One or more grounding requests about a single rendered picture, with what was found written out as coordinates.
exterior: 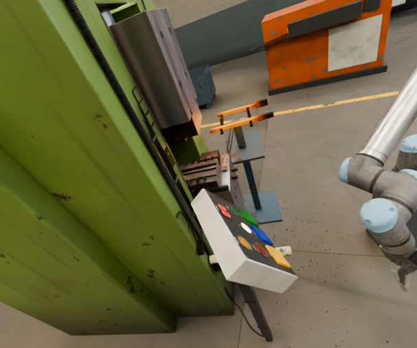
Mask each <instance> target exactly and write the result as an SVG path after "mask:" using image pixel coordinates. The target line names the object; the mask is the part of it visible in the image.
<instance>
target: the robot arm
mask: <svg viewBox="0 0 417 348"><path fill-rule="evenodd" d="M415 118H417V67H416V69H415V70H414V71H413V73H412V74H411V76H410V78H409V79H408V80H407V82H406V83H405V85H404V86H403V88H402V89H401V90H400V92H399V93H398V95H397V96H396V98H395V100H393V102H392V103H391V105H390V107H389V108H388V109H387V111H386V112H385V114H384V115H383V116H382V118H381V120H380V121H379V122H378V124H377V125H376V127H375V128H374V130H373V131H372V133H371V134H370V136H369V137H368V138H367V140H366V142H365V143H364V144H363V145H362V147H361V149H360V150H359V151H358V152H357V153H356V155H355V156H354V157H353V158H351V157H348V158H347V159H346V160H345V161H344V162H343V163H342V165H341V167H340V170H339V178H340V180H341V181H342V182H344V183H346V184H348V185H351V186H354V187H356V188H358V189H361V190H364V191H366V192H368V193H371V194H373V195H375V196H378V197H379V198H378V199H373V200H369V201H368V202H366V203H365V204H363V206H362V207H361V209H360V219H361V220H362V223H363V224H364V226H365V227H366V228H367V229H368V230H369V232H370V233H371V234H372V235H373V237H374V238H375V240H376V241H377V243H378V244H379V245H380V246H379V247H380V248H381V249H382V250H381V251H382V252H383V253H384V255H385V256H386V258H387V259H389V260H391V261H392V262H393V263H395V264H397V265H398V266H399V265H400V266H401V267H398V268H397V271H394V270H390V274H391V275H392V276H393V277H394V278H395V279H396V280H397V282H398V283H399V284H400V287H401V289H402V290H403V291H404V292H406V291H408V290H410V288H409V286H410V281H411V279H412V275H411V274H409V273H413V272H415V271H416V270H417V248H415V243H416V242H415V239H414V237H413V235H412V234H411V232H410V230H409V229H408V228H407V225H406V223H407V222H408V221H409V219H410V218H411V217H412V215H413V214H414V213H415V212H416V210H417V134H416V135H412V136H409V137H406V138H405V139H404V140H403V141H402V144H401V146H400V150H399V153H398V158H397V161H396V165H395V166H394V168H393V169H392V170H391V171H390V170H387V169H385V168H383V166H384V165H385V162H386V161H387V159H388V158H389V156H390V155H391V153H392V152H393V151H394V149H395V147H396V146H397V145H398V143H399V142H400V140H401V139H402V138H403V136H404V135H405V133H406V132H407V130H408V129H409V127H410V126H411V125H412V123H413V122H414V120H415Z"/></svg>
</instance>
